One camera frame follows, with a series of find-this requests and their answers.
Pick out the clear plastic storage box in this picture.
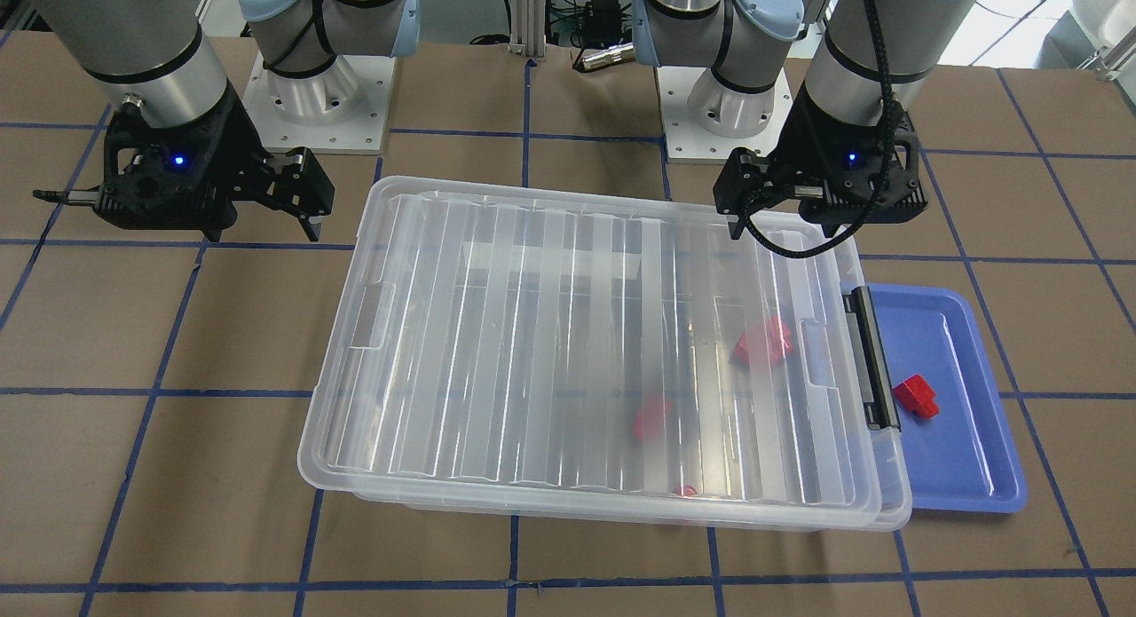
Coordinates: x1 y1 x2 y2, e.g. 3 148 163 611
325 265 910 531

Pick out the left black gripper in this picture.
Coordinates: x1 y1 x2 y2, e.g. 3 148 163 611
715 87 928 241

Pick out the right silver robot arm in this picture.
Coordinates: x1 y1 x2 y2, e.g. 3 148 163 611
28 0 421 243

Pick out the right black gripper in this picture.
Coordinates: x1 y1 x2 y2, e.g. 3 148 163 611
32 90 335 243

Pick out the red block on tray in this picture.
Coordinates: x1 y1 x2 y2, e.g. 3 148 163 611
892 374 941 420

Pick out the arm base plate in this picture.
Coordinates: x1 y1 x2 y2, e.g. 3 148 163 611
655 67 793 164
242 55 398 155

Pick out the black box latch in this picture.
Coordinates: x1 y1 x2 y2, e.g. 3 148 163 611
841 285 902 431

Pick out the blue plastic tray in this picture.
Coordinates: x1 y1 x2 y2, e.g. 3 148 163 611
868 284 1028 532

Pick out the clear plastic box lid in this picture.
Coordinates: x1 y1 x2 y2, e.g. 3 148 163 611
296 177 911 531

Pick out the red block in box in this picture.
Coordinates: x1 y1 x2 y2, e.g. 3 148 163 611
730 316 796 370
632 393 675 444

